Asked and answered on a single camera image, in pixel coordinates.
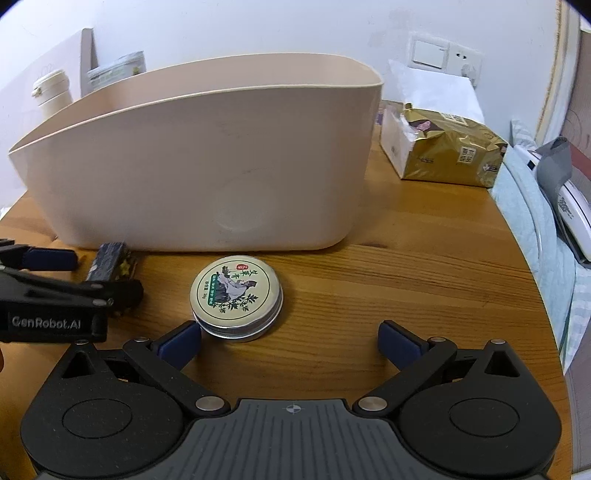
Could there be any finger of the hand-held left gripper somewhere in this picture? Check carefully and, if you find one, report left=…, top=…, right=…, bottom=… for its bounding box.
left=0, top=268, right=145, bottom=319
left=0, top=239, right=78, bottom=273

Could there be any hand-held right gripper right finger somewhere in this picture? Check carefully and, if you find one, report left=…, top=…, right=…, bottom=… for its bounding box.
left=353, top=320, right=522, bottom=411

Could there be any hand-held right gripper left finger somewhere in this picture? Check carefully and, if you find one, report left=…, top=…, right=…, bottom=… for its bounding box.
left=60, top=320, right=232, bottom=411

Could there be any black printed small packet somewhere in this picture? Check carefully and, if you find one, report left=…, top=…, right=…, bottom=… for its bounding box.
left=85, top=241, right=140, bottom=319

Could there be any round metal tin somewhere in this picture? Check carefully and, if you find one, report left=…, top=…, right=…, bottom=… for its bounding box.
left=190, top=255, right=283, bottom=343

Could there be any beige plastic storage bin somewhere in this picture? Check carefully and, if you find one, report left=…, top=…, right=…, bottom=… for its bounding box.
left=8, top=52, right=385, bottom=253

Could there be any white thermos bottle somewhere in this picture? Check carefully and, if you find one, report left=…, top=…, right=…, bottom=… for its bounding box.
left=31, top=69, right=75, bottom=121

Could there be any light blue quilted blanket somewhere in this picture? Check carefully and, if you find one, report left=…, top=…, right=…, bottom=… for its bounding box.
left=489, top=117, right=591, bottom=370

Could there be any gold foil package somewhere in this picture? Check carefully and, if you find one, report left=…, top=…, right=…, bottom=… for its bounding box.
left=399, top=104, right=509, bottom=189

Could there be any silver banana snack pouch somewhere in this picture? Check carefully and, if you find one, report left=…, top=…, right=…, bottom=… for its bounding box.
left=87, top=50, right=147, bottom=93

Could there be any white cardboard box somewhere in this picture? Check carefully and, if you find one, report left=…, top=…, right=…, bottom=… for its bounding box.
left=379, top=111, right=416, bottom=178

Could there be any white device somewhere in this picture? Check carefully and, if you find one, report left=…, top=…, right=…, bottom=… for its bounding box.
left=512, top=145, right=591, bottom=266

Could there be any grey strap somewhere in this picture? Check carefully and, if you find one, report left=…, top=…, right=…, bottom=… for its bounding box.
left=531, top=136, right=575, bottom=204

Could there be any white wall socket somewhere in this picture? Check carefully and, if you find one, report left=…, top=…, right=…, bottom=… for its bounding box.
left=445, top=41, right=483, bottom=86

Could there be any white wall switch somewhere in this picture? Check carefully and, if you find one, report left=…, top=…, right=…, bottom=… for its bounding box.
left=409, top=32, right=448, bottom=70

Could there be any cream door frame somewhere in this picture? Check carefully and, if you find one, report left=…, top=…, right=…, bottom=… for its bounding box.
left=533, top=0, right=583, bottom=144

